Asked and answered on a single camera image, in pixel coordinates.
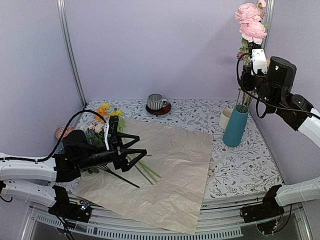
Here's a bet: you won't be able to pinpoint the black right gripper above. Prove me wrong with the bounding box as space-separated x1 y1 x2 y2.
241 65 278 109

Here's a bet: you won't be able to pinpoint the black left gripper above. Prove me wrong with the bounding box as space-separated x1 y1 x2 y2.
77 132 147 172

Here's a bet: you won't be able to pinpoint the flower bouquet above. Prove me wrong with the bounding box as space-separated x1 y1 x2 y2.
80 103 161 185

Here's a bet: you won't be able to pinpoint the teal vase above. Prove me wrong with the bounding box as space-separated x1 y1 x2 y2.
223 104 249 147

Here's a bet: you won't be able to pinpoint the cream wrapping paper sheet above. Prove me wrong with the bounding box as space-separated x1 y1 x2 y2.
72 118 213 235

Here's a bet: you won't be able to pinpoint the large pink peony stem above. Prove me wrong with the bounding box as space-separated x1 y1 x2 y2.
235 0 270 66

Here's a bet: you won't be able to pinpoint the yellow rose stem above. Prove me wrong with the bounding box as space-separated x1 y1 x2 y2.
235 88 253 113

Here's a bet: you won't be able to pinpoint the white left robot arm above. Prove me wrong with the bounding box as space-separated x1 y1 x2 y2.
0 130 147 223

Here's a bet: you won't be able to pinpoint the cream mug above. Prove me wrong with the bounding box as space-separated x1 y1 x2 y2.
218 108 233 130

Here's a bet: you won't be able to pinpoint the dark red saucer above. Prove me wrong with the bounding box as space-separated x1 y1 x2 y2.
145 101 172 116

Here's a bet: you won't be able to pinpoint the striped cup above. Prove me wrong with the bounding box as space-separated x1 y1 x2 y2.
147 93 169 111

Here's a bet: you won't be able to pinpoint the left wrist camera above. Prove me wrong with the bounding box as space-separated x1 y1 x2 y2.
104 115 119 151

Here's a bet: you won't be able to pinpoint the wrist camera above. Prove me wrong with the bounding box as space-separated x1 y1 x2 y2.
251 48 268 76
104 115 119 151

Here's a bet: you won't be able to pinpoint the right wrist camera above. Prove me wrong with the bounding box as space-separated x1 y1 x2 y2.
251 48 268 76

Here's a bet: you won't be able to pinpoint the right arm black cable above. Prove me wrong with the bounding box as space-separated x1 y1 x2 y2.
236 52 320 120

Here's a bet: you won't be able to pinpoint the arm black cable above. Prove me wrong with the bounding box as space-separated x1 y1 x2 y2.
236 52 320 120
0 109 101 163

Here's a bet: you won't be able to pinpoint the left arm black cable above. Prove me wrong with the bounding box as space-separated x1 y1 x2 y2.
0 109 101 163

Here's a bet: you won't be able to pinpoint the right aluminium frame post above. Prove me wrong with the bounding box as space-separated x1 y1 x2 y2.
244 0 276 107

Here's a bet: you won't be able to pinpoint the aluminium frame post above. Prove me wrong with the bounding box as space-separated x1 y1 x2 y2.
56 0 87 107
244 0 276 107

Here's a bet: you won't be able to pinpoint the left aluminium frame post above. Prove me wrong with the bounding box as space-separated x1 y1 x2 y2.
56 0 87 107

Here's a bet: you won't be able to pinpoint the aluminium table front rail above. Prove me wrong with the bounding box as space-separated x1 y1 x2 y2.
21 194 318 240

